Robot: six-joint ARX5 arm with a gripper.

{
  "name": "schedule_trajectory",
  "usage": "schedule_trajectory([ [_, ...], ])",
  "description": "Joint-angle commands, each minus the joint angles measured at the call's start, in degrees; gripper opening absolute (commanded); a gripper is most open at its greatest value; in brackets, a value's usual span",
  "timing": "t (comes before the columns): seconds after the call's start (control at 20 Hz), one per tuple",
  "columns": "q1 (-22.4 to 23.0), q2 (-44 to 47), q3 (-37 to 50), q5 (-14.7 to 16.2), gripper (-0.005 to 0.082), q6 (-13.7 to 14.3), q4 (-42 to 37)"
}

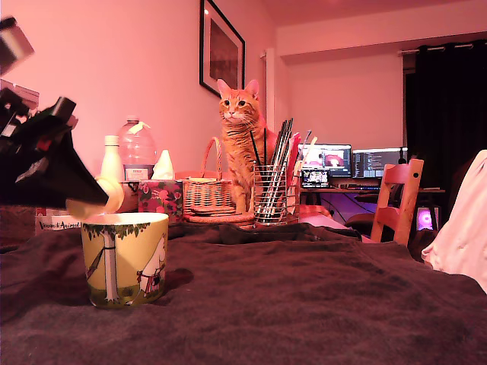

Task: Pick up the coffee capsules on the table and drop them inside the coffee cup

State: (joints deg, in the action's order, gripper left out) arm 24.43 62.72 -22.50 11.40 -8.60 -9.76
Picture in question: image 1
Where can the keyboard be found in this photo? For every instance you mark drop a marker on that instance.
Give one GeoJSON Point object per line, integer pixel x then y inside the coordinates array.
{"type": "Point", "coordinates": [357, 186]}

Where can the white tissue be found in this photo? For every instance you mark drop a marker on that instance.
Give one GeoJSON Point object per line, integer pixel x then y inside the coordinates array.
{"type": "Point", "coordinates": [164, 167]}

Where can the black curtain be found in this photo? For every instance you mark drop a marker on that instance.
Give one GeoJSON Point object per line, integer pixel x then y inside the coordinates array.
{"type": "Point", "coordinates": [445, 114]}

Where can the white labelled box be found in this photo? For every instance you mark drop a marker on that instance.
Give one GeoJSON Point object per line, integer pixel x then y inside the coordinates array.
{"type": "Point", "coordinates": [57, 225]}

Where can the yellow cartoon print mug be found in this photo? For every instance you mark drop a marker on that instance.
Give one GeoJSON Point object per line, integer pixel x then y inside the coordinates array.
{"type": "Point", "coordinates": [125, 266]}

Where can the floral tissue box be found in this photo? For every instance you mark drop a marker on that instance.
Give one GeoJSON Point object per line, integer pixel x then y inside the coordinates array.
{"type": "Point", "coordinates": [160, 199]}

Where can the orange tabby cat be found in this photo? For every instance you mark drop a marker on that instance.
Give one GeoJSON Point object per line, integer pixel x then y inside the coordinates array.
{"type": "Point", "coordinates": [237, 106]}

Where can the pale grey camera box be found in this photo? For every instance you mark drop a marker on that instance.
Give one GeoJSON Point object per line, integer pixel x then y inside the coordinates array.
{"type": "Point", "coordinates": [15, 49]}

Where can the small laptop screen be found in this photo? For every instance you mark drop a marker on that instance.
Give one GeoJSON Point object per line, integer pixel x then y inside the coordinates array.
{"type": "Point", "coordinates": [315, 178]}

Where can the dark table cloth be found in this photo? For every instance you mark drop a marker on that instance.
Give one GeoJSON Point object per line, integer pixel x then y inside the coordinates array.
{"type": "Point", "coordinates": [304, 304]}

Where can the white wall pipe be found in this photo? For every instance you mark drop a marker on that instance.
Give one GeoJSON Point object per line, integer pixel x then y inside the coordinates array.
{"type": "Point", "coordinates": [270, 76]}

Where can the square cork coasters stack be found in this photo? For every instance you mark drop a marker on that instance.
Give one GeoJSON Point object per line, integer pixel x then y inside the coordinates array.
{"type": "Point", "coordinates": [213, 211]}

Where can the computer case with lit fan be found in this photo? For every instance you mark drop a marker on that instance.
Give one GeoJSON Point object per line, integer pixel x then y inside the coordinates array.
{"type": "Point", "coordinates": [428, 219]}

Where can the black framed wall picture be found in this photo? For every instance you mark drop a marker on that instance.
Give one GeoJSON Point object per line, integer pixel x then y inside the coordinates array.
{"type": "Point", "coordinates": [222, 49]}

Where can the small white bottle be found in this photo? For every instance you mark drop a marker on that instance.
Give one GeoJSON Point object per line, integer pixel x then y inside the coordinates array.
{"type": "Point", "coordinates": [112, 159]}

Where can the wooden desk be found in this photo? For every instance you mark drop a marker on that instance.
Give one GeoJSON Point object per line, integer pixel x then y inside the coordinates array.
{"type": "Point", "coordinates": [323, 191]}

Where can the large clear water bottle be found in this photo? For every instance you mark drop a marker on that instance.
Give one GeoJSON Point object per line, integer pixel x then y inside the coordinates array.
{"type": "Point", "coordinates": [137, 152]}

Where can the white curtain rod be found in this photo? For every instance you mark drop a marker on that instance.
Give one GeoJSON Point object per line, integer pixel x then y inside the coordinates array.
{"type": "Point", "coordinates": [409, 51]}

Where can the wooden chair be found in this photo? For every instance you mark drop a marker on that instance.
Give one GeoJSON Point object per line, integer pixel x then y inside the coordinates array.
{"type": "Point", "coordinates": [411, 197]}

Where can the black straw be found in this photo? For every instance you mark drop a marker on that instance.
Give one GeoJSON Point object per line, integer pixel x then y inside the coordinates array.
{"type": "Point", "coordinates": [256, 146]}
{"type": "Point", "coordinates": [265, 146]}

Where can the pale pink cloth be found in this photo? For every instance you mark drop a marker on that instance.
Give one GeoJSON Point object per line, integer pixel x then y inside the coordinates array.
{"type": "Point", "coordinates": [464, 228]}

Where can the cream wooden stick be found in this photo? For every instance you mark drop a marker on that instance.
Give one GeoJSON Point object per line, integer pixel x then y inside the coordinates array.
{"type": "Point", "coordinates": [310, 150]}

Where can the white coffee capsule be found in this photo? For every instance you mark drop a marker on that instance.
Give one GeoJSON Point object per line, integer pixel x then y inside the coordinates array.
{"type": "Point", "coordinates": [114, 190]}

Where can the computer monitor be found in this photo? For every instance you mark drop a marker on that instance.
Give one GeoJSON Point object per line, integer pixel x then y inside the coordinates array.
{"type": "Point", "coordinates": [335, 157]}
{"type": "Point", "coordinates": [376, 163]}

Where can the red paper packet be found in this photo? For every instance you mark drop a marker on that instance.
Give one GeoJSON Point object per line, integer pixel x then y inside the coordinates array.
{"type": "Point", "coordinates": [293, 152]}

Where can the bundle of dark sticks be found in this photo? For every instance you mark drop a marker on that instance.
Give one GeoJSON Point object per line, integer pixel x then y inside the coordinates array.
{"type": "Point", "coordinates": [283, 140]}

